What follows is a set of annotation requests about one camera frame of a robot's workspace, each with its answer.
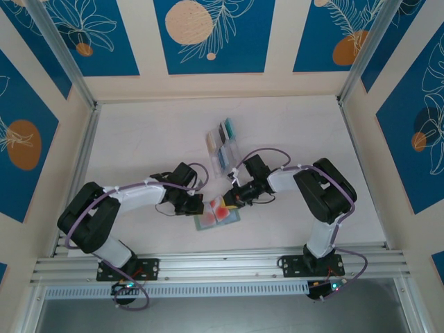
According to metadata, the red and white card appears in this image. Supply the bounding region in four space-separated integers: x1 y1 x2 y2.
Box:
214 196 232 221
202 200 219 223

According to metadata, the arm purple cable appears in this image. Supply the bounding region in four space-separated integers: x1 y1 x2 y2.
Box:
239 148 369 302
65 162 209 310

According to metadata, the blue floral wall panel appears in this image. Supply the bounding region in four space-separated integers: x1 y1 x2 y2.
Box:
153 0 277 75
33 0 140 78
293 0 386 74
376 31 444 215
0 48 60 223

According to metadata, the white slotted cable duct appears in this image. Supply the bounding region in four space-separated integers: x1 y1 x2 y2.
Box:
44 281 309 300

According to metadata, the thin black wire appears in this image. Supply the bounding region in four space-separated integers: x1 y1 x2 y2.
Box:
154 203 181 218
251 192 277 206

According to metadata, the green card holder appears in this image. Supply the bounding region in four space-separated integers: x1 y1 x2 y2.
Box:
194 196 241 232

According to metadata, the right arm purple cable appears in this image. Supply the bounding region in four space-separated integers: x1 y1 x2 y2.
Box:
239 148 369 302

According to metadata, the clear acrylic card rack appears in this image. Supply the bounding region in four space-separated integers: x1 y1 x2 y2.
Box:
204 117 243 180

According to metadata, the aluminium side rail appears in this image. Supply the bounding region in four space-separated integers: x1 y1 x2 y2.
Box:
50 102 103 258
336 99 391 251

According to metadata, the small circuit board green LED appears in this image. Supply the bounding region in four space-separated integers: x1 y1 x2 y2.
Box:
110 281 142 296
308 280 348 299

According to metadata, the aluminium corner post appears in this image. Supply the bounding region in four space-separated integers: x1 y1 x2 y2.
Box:
336 0 427 105
23 0 98 110

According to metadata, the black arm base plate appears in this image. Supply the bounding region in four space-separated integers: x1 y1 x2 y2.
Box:
279 255 346 278
96 257 161 282

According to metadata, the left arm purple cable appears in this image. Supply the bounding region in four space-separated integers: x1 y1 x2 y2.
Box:
65 162 209 310

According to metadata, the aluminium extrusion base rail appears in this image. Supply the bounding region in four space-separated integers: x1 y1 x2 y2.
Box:
29 244 413 287

